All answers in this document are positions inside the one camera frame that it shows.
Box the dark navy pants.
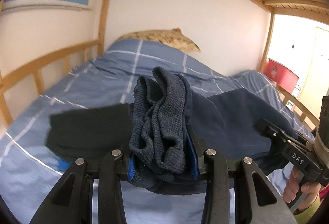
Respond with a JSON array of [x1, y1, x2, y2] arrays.
[[129, 67, 297, 191]]

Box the person's right hand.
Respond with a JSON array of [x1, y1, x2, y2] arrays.
[[283, 167, 324, 212]]

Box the black metal rack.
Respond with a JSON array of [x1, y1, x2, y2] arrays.
[[286, 84, 301, 110]]

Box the blue folded garment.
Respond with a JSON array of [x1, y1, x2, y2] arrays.
[[57, 159, 71, 172]]

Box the blue checked duvet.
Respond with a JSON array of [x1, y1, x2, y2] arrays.
[[1, 40, 311, 223]]

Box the red storage box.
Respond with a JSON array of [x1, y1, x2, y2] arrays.
[[263, 58, 299, 93]]

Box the dark folded garment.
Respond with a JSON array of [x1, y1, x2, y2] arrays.
[[45, 104, 133, 162]]

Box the beige patterned pillow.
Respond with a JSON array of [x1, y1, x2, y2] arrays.
[[117, 28, 201, 53]]

